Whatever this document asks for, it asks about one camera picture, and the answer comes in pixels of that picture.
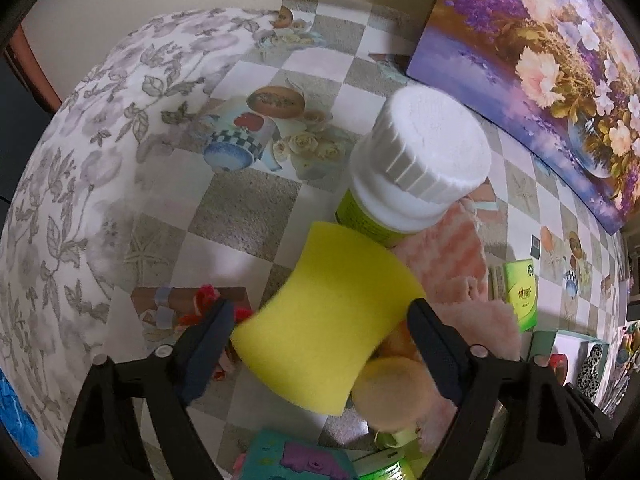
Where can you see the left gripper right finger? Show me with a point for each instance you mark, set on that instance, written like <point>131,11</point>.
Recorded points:
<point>539,441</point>

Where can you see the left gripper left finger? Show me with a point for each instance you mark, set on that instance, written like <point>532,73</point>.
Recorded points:
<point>103,440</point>

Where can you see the leopard print scrunchie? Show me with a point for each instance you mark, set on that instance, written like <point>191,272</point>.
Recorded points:
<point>588,378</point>

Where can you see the lime green cloth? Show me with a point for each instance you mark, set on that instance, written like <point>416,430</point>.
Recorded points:
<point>397,456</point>

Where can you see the green tissue pack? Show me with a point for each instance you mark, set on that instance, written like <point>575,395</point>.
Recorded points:
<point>515,283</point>

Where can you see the pink fuzzy cloth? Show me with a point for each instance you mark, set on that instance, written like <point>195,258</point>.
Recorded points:
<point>449,261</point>

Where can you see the yellow sponge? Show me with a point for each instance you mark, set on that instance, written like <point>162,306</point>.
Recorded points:
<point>310,341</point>

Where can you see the red tape roll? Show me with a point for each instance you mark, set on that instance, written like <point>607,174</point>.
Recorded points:
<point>559,365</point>

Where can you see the teal white shallow box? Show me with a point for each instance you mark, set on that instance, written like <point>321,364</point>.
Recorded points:
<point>575,346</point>

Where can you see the teal plastic case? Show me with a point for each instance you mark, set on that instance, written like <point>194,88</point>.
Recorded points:
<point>272,455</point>

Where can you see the red white yarn pompom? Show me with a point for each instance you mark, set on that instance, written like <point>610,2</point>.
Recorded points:
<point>203,302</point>

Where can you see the white green pill bottle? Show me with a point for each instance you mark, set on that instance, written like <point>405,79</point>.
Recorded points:
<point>425,151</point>

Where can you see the flower painting canvas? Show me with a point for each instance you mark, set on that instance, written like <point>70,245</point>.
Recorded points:
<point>560,76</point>

